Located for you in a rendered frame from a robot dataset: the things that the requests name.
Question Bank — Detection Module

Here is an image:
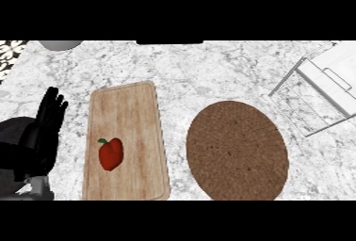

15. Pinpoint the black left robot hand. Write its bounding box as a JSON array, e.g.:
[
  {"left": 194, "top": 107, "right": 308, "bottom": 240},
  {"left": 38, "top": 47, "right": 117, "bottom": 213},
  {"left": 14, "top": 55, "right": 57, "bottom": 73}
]
[{"left": 11, "top": 86, "right": 69, "bottom": 183}]

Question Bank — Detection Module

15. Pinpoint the wooden cutting board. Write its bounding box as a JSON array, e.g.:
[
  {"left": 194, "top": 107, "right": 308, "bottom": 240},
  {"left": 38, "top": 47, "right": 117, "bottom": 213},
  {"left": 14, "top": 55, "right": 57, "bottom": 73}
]
[{"left": 81, "top": 80, "right": 172, "bottom": 201}]

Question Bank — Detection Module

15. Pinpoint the grey round bowl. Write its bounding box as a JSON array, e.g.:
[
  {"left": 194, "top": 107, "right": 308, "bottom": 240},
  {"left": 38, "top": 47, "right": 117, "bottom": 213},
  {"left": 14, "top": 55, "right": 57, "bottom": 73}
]
[{"left": 35, "top": 40, "right": 84, "bottom": 52}]

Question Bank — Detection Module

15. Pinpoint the red bell pepper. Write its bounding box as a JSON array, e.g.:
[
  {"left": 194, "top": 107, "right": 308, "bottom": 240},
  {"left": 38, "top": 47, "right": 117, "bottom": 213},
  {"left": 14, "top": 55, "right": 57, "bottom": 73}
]
[{"left": 95, "top": 137, "right": 125, "bottom": 172}]

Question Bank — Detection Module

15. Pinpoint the white wire tiered shelf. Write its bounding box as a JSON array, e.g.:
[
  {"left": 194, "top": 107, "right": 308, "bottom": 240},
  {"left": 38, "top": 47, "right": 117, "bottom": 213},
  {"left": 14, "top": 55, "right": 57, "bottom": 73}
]
[{"left": 267, "top": 40, "right": 356, "bottom": 138}]

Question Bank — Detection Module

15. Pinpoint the brown oval placemat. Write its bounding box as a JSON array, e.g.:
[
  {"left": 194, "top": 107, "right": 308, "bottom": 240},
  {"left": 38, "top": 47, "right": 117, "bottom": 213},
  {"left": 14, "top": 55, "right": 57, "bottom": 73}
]
[{"left": 184, "top": 100, "right": 290, "bottom": 201}]

